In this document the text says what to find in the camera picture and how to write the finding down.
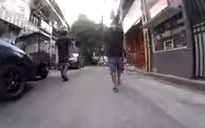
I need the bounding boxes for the person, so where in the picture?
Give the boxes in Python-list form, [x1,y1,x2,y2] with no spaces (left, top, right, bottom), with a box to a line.
[55,29,73,82]
[104,23,127,94]

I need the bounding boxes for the trees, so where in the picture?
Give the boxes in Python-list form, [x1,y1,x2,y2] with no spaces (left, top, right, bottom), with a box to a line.
[69,13,108,66]

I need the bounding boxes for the building with orange front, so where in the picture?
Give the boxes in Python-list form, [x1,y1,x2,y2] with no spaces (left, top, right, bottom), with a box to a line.
[118,0,151,72]

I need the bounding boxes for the grey asphalt road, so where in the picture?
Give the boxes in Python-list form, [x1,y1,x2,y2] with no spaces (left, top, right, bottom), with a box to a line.
[0,64,205,128]

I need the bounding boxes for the cart vehicle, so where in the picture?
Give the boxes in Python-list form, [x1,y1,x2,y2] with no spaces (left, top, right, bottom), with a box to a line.
[15,31,54,80]

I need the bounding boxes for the grey building with red sign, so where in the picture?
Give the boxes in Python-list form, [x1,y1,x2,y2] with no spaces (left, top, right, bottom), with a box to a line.
[143,0,195,79]

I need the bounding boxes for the white building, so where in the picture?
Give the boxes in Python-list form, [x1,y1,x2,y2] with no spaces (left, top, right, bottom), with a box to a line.
[0,0,71,68]

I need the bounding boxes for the dark blue car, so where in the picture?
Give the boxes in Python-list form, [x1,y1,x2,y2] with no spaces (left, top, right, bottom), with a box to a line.
[0,32,39,101]

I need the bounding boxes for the metal bar gate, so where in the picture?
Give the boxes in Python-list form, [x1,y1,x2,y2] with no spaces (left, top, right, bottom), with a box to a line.
[191,18,205,81]

